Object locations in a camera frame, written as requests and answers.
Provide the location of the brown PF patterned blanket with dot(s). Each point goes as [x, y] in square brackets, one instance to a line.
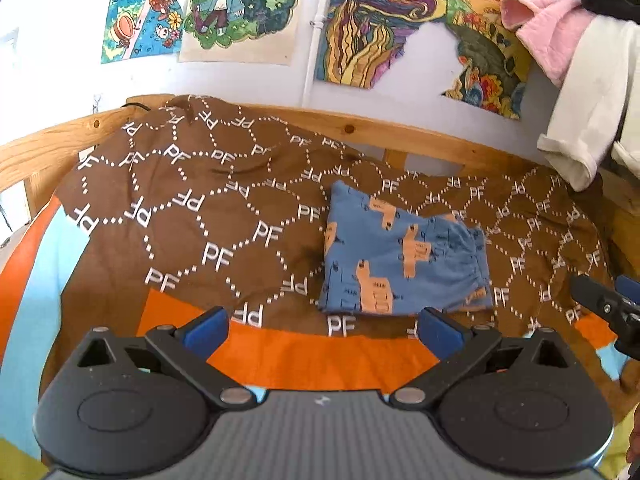
[221, 201]

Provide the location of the anime orange blue poster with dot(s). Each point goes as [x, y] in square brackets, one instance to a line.
[139, 28]

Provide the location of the torn colourful landscape poster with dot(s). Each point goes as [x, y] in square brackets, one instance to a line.
[494, 63]

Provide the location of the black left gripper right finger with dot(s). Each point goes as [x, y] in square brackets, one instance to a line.
[478, 366]

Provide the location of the anime girl green poster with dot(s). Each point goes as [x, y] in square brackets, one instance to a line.
[239, 31]

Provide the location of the pink hanging garment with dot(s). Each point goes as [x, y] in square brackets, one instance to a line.
[549, 30]

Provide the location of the white wall pipe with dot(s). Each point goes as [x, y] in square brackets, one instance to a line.
[316, 24]

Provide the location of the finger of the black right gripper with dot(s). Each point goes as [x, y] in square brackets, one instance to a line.
[597, 298]
[628, 288]

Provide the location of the starry night style poster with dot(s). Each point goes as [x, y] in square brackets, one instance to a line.
[361, 39]

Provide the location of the black hanging garment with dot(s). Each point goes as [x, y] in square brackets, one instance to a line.
[625, 10]

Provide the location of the white hanging garment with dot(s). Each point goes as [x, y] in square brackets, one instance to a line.
[597, 111]

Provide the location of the wooden bed frame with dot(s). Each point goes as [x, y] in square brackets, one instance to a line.
[41, 159]

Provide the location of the blue patterned kids pants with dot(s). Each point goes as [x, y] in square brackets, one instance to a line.
[383, 260]

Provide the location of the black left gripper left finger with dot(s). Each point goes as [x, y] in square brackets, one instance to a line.
[181, 353]

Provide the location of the orange blue striped bedsheet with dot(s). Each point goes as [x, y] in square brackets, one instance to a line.
[53, 288]

